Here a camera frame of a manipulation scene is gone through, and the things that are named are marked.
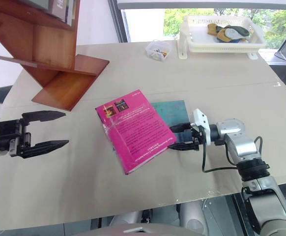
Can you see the tan glove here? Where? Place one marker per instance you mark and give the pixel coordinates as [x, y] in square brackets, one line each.
[223, 35]

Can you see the grey white glove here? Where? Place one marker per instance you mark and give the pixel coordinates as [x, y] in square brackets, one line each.
[232, 33]

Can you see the yellow glove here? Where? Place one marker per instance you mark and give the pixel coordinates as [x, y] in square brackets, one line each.
[213, 29]

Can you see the small colourful items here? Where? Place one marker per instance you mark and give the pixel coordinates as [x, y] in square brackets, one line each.
[159, 53]

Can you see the dark window frame post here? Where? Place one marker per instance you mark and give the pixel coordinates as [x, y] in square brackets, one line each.
[119, 22]

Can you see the brown book with white lettering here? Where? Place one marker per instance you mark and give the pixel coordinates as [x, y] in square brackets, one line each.
[58, 8]

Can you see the dark green glove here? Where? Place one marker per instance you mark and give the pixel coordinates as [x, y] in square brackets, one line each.
[242, 30]

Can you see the pink book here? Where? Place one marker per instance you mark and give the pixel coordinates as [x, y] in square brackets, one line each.
[135, 130]

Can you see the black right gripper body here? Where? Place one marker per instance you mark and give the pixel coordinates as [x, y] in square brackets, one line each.
[199, 137]

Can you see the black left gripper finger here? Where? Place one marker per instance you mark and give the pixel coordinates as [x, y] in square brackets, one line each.
[47, 147]
[43, 116]

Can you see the dark thin book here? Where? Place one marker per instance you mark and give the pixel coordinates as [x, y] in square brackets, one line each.
[70, 12]

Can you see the grey rounded shape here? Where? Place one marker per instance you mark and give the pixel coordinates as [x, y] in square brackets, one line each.
[193, 216]
[125, 218]

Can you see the small clear plastic container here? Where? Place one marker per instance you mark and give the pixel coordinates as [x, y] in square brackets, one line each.
[157, 49]

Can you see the brown wooden bookshelf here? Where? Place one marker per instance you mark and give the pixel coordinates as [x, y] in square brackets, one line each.
[52, 46]

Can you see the silver robot torso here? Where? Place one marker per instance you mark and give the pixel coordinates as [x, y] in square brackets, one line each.
[143, 229]

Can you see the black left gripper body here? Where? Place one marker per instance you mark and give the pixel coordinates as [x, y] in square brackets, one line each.
[9, 136]

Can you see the grey book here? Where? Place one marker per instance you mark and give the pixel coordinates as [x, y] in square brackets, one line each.
[40, 3]

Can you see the white plastic basket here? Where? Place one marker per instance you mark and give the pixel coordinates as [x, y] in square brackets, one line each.
[221, 48]

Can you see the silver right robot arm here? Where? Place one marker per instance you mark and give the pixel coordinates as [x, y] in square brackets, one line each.
[246, 147]

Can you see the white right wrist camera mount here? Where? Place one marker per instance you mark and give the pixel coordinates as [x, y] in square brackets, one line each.
[202, 120]

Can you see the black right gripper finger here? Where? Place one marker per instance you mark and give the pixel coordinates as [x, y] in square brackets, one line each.
[181, 127]
[184, 146]

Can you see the teal book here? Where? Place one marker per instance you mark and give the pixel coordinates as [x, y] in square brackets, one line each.
[173, 113]

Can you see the blue cloth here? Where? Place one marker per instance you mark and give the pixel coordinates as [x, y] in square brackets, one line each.
[229, 40]

